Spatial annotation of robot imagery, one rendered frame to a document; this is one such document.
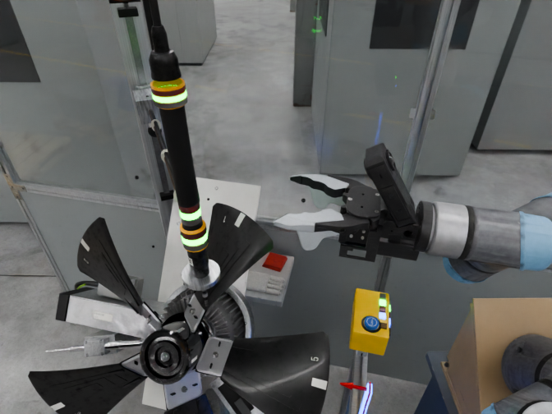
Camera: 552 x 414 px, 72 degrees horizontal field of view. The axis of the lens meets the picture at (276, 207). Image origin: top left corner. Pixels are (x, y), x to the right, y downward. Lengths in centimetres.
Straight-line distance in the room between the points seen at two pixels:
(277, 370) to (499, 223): 57
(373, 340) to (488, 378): 29
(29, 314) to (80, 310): 171
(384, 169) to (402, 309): 137
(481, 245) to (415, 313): 130
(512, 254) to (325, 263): 114
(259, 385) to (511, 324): 59
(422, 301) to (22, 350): 219
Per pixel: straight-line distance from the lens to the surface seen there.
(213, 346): 97
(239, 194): 112
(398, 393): 231
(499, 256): 57
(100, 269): 104
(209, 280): 71
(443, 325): 190
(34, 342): 275
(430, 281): 169
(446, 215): 55
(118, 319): 116
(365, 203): 54
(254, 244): 83
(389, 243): 57
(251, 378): 91
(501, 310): 104
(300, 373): 91
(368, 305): 119
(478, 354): 103
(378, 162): 48
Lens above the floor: 199
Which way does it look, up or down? 38 degrees down
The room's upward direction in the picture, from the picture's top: straight up
